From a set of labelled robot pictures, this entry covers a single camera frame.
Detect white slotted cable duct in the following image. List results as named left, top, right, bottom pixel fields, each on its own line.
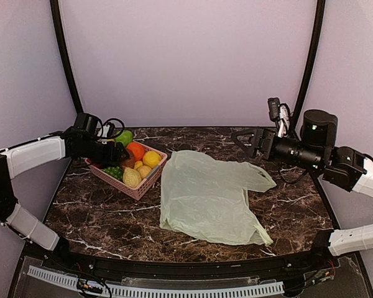
left=27, top=266, right=285, bottom=297

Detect yellow toy bananas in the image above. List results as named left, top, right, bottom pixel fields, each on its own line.
left=134, top=161, right=144, bottom=169

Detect yellow toy lemon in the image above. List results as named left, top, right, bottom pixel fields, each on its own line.
left=142, top=151, right=162, bottom=169

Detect pink plastic basket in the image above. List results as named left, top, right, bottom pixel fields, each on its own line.
left=86, top=142, right=167, bottom=201

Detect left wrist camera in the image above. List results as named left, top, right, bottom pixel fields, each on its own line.
left=98, top=117, right=125, bottom=140

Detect tan brown fruit from bag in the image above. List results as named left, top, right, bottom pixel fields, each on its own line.
left=119, top=149, right=136, bottom=169

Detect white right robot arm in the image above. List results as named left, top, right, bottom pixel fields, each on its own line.
left=231, top=109, right=373, bottom=269

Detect black front rail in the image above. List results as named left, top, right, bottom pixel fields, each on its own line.
left=45, top=251, right=339, bottom=281

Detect light green plastic bag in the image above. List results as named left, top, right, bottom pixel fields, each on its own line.
left=160, top=150, right=276, bottom=246

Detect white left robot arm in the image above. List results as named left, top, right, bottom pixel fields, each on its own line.
left=0, top=113, right=129, bottom=271

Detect left black frame post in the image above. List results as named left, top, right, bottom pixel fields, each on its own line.
left=49, top=0, right=84, bottom=114

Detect green toy vegetable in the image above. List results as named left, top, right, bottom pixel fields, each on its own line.
left=102, top=166, right=124, bottom=181

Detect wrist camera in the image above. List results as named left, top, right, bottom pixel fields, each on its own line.
left=267, top=97, right=291, bottom=137
left=98, top=117, right=125, bottom=140

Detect right black frame post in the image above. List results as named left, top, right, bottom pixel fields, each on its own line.
left=292, top=0, right=326, bottom=128

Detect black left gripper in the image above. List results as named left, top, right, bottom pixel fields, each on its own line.
left=76, top=137, right=129, bottom=164

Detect black frame post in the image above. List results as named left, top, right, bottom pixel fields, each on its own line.
left=292, top=0, right=326, bottom=128
left=49, top=0, right=84, bottom=114

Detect green apple from bag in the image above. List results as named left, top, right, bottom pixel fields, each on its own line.
left=114, top=130, right=134, bottom=148

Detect orange fruit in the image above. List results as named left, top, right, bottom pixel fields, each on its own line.
left=126, top=142, right=145, bottom=161

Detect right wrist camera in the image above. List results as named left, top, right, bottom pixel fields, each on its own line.
left=267, top=97, right=291, bottom=137

